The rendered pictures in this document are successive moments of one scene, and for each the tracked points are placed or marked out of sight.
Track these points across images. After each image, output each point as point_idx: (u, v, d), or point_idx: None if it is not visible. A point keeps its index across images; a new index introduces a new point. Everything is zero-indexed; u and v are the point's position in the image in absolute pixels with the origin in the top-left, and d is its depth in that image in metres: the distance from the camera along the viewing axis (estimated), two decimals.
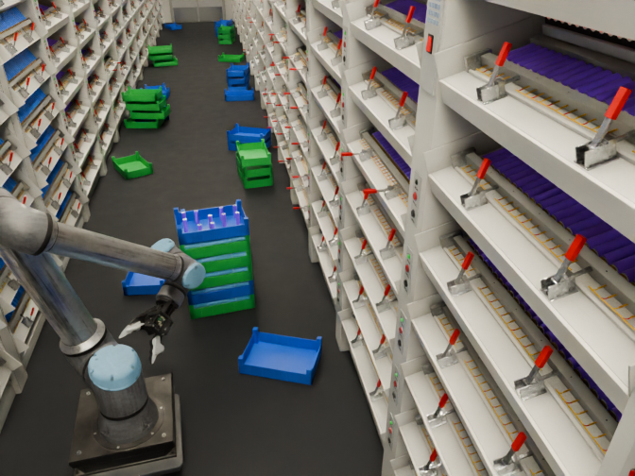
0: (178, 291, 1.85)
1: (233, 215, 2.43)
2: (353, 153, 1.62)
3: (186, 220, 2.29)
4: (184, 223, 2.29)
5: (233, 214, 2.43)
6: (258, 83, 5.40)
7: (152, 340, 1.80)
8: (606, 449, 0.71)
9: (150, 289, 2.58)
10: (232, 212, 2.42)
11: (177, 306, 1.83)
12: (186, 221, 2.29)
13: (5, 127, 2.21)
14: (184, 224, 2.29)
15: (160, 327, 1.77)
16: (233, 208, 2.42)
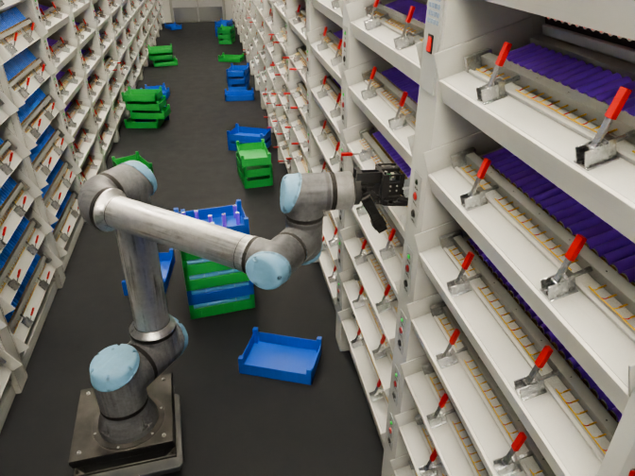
0: (338, 175, 1.22)
1: (233, 215, 2.43)
2: (353, 153, 1.62)
3: None
4: None
5: (233, 215, 2.43)
6: (258, 83, 5.40)
7: (404, 190, 1.29)
8: (606, 449, 0.71)
9: None
10: (232, 212, 2.42)
11: (356, 167, 1.24)
12: None
13: (5, 127, 2.21)
14: None
15: (397, 171, 1.25)
16: (233, 208, 2.42)
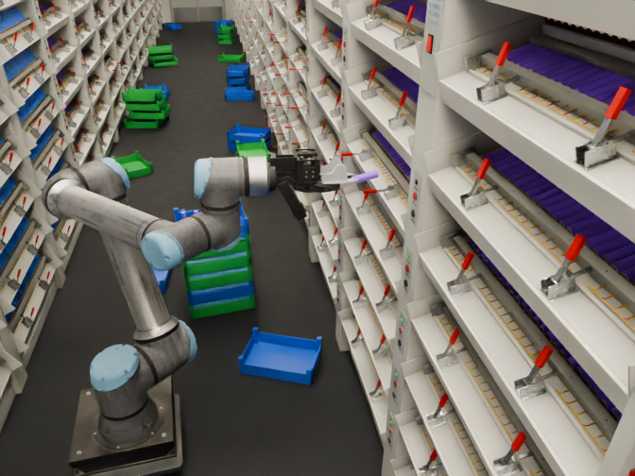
0: (250, 161, 1.19)
1: (375, 177, 1.27)
2: (353, 153, 1.62)
3: None
4: None
5: (373, 175, 1.26)
6: (258, 83, 5.40)
7: None
8: (606, 449, 0.71)
9: None
10: (367, 178, 1.26)
11: (272, 153, 1.21)
12: None
13: (5, 127, 2.21)
14: None
15: (314, 156, 1.22)
16: (361, 180, 1.27)
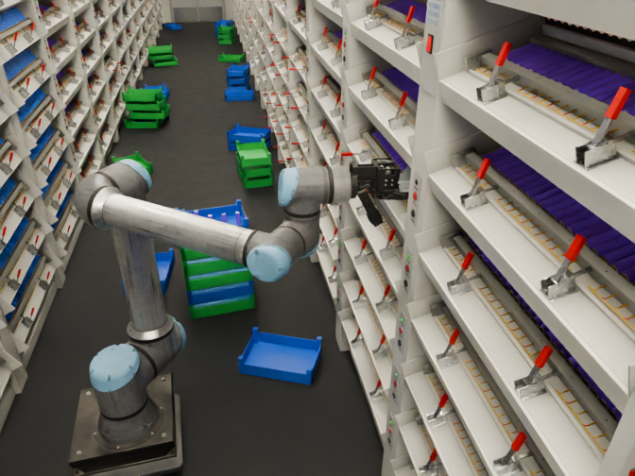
0: (334, 169, 1.24)
1: None
2: (353, 153, 1.62)
3: None
4: None
5: None
6: (258, 83, 5.40)
7: (400, 183, 1.32)
8: (606, 449, 0.71)
9: None
10: None
11: (352, 162, 1.27)
12: None
13: (5, 127, 2.21)
14: None
15: (392, 165, 1.28)
16: None
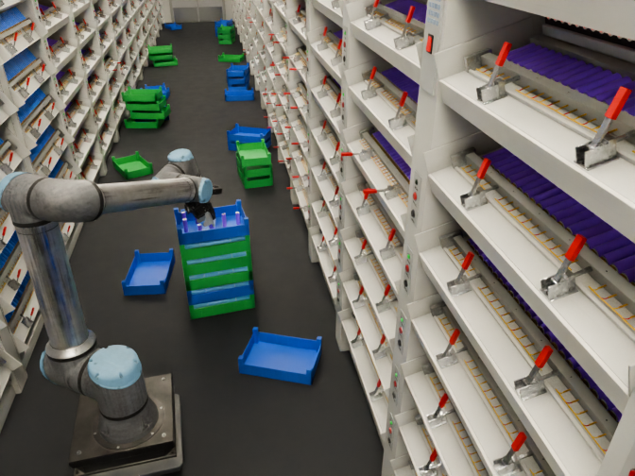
0: None
1: None
2: (353, 153, 1.62)
3: (186, 220, 2.29)
4: (184, 223, 2.29)
5: None
6: (258, 83, 5.40)
7: (207, 212, 2.21)
8: (606, 449, 0.71)
9: (150, 289, 2.58)
10: None
11: None
12: (186, 221, 2.29)
13: (5, 127, 2.21)
14: (184, 224, 2.29)
15: (193, 214, 2.17)
16: None
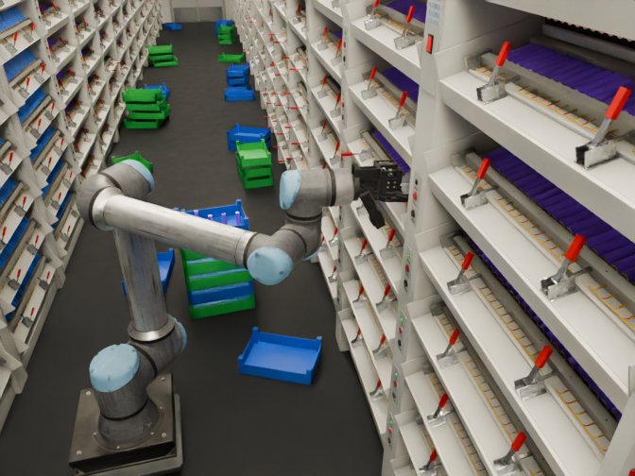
0: (336, 172, 1.23)
1: None
2: (353, 153, 1.62)
3: None
4: None
5: None
6: (258, 83, 5.40)
7: (403, 186, 1.31)
8: (606, 449, 0.71)
9: None
10: None
11: (355, 164, 1.26)
12: None
13: (5, 127, 2.21)
14: None
15: (395, 167, 1.27)
16: None
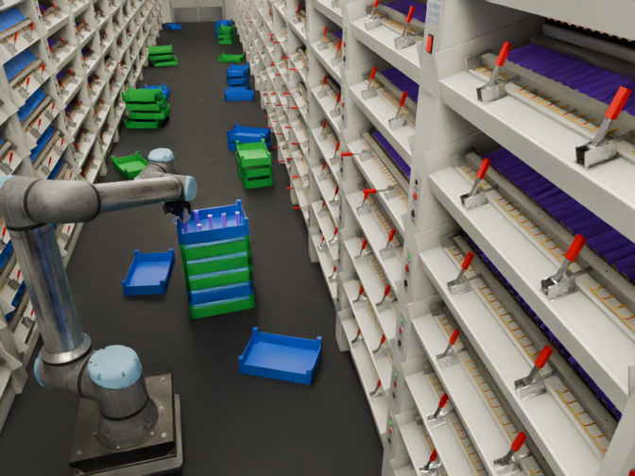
0: None
1: None
2: (353, 153, 1.62)
3: None
4: (184, 223, 2.29)
5: None
6: (258, 83, 5.40)
7: None
8: (606, 449, 0.71)
9: (150, 289, 2.58)
10: None
11: None
12: (186, 221, 2.29)
13: (5, 127, 2.21)
14: (184, 224, 2.29)
15: (173, 212, 2.18)
16: None
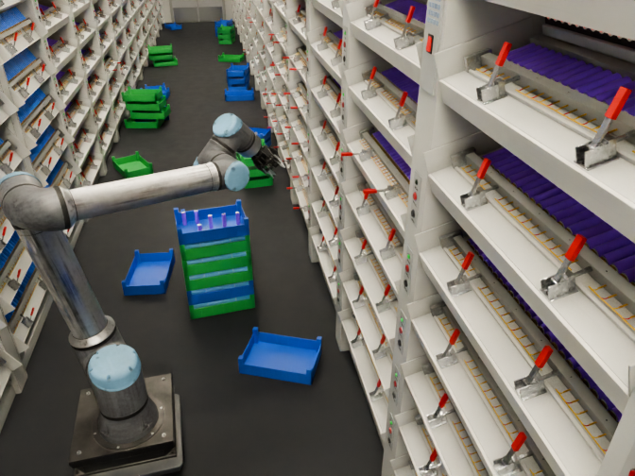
0: (248, 151, 1.80)
1: None
2: (353, 153, 1.62)
3: None
4: None
5: None
6: (258, 83, 5.40)
7: None
8: (606, 449, 0.71)
9: (150, 289, 2.58)
10: None
11: (262, 154, 1.84)
12: None
13: (5, 127, 2.21)
14: None
15: (272, 167, 1.92)
16: None
